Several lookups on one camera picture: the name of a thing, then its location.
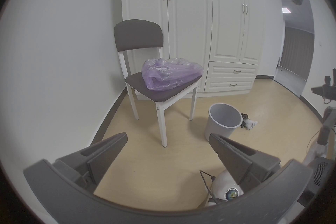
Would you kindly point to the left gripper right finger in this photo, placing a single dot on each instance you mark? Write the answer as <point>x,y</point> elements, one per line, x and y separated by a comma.
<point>236,160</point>

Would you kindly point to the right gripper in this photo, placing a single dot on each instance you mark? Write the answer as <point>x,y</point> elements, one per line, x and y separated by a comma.
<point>329,93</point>

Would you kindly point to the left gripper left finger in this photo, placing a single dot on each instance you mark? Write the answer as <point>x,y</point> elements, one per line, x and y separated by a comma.
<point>102,157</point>

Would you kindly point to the white printed wrapper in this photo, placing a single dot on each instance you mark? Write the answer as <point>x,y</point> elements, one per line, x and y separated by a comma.
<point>250,123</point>

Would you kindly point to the black plastic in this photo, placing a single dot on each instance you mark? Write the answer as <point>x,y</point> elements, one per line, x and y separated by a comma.
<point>244,115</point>

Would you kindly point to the purple plastic bag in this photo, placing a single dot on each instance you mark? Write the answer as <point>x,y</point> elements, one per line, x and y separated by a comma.
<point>170,74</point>

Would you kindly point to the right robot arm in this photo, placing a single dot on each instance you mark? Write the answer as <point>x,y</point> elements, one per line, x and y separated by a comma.
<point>326,123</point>

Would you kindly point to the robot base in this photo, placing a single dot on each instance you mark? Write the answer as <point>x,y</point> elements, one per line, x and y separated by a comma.
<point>223,183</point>

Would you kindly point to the white trash bin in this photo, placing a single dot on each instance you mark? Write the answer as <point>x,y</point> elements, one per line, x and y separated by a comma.
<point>219,129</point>

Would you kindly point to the grey curtain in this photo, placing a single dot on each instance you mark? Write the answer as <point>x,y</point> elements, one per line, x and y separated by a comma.
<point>296,55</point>

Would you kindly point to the square ceiling light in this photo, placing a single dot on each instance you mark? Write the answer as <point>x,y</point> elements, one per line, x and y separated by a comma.
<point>286,10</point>

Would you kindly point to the white wardrobe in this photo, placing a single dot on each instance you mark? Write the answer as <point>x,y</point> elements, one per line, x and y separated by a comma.
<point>225,20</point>

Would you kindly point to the grey padded white chair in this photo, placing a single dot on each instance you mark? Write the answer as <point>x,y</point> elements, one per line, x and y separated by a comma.
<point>137,35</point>

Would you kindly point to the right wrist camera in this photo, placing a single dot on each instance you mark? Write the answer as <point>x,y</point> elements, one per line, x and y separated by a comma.
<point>328,80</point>

